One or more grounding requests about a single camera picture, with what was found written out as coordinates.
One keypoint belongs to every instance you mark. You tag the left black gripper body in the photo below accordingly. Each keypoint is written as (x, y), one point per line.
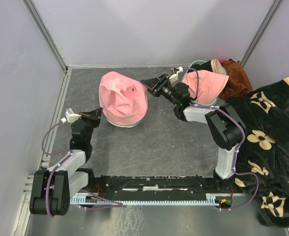
(90, 123)

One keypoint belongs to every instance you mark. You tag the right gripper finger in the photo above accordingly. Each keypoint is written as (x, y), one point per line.
(154, 84)
(164, 77)

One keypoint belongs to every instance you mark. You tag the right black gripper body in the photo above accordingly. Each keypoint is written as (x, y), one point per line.
(166, 91)

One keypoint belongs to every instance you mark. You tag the beige bucket hat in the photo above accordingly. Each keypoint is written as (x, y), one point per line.
(123, 126)

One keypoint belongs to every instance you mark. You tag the pink bucket hat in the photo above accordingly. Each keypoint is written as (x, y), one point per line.
(205, 86)
(124, 100)

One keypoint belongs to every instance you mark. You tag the blue bucket hat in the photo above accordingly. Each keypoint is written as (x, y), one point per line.
(133, 125)

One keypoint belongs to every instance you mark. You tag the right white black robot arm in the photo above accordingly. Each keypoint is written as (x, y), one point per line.
(226, 127)

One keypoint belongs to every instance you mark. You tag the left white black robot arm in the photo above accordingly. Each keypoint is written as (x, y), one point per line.
(53, 187)

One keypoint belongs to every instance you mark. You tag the beige pink stacked hats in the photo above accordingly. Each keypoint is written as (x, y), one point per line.
(216, 67)

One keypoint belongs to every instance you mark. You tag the brown cloth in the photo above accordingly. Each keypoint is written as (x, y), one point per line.
(238, 84)

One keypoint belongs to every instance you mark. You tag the black floral blanket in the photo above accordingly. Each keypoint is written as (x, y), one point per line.
(262, 164)

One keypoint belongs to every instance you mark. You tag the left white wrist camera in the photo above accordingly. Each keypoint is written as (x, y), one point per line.
(70, 116)

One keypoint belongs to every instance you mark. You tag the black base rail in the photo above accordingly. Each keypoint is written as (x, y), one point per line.
(158, 188)

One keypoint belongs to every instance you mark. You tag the right aluminium corner post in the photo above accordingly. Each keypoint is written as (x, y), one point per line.
(261, 30)

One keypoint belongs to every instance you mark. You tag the aluminium corner post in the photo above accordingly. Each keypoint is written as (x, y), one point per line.
(261, 30)
(30, 5)

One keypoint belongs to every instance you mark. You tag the light blue cable duct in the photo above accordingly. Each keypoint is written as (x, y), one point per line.
(87, 200)

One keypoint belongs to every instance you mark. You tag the left aluminium corner post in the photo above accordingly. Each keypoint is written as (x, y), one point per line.
(30, 5)

